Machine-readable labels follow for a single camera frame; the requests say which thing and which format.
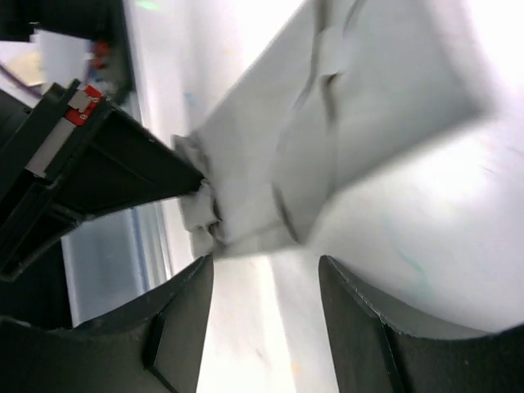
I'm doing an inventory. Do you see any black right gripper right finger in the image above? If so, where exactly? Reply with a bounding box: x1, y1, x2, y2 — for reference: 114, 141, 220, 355
318, 255, 523, 392

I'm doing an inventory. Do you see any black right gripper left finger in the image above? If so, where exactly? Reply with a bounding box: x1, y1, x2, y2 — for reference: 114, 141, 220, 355
75, 255, 214, 392

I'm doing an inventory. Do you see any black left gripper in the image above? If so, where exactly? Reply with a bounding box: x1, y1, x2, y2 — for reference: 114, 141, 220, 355
1, 80, 203, 282

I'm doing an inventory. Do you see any grey underwear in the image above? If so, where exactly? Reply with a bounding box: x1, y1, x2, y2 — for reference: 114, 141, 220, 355
174, 1, 485, 256

